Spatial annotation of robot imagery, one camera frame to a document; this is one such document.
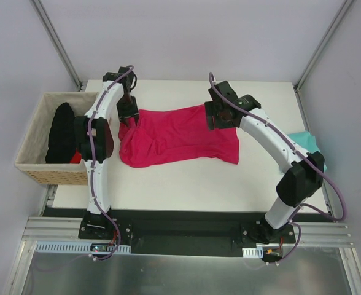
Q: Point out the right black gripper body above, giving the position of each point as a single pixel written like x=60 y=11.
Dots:
x=213 y=115

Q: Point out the aluminium post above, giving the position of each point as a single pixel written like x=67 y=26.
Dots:
x=323 y=43
x=56 y=42

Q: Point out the pink t shirt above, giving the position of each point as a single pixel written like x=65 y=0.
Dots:
x=161 y=137

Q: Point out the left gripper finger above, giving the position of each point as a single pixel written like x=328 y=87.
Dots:
x=125 y=122
x=136 y=119

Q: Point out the white cable duct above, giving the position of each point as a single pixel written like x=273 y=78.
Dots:
x=74 y=248
x=256 y=252

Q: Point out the right white cable duct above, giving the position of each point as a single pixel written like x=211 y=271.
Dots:
x=256 y=252

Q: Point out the black t shirt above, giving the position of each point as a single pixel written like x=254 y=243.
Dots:
x=62 y=141

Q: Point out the left white cable duct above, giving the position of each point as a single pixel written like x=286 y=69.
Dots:
x=74 y=248

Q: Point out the wicker laundry basket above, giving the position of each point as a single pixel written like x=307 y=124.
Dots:
x=31 y=156

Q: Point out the aluminium rail frame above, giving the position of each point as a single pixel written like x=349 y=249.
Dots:
x=323 y=260

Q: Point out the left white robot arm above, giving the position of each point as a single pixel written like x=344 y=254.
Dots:
x=94 y=139

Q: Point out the red t shirt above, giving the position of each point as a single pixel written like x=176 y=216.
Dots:
x=76 y=158

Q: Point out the folded teal t shirt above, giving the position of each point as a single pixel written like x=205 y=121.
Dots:
x=306 y=141

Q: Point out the right rear aluminium post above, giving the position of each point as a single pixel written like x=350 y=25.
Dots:
x=323 y=43

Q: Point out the left rear aluminium post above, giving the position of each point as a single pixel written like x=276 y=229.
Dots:
x=56 y=42

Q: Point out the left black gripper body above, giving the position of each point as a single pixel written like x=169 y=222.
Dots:
x=128 y=111

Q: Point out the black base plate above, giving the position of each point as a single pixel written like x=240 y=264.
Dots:
x=184 y=233

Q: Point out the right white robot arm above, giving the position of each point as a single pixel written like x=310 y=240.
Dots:
x=301 y=169

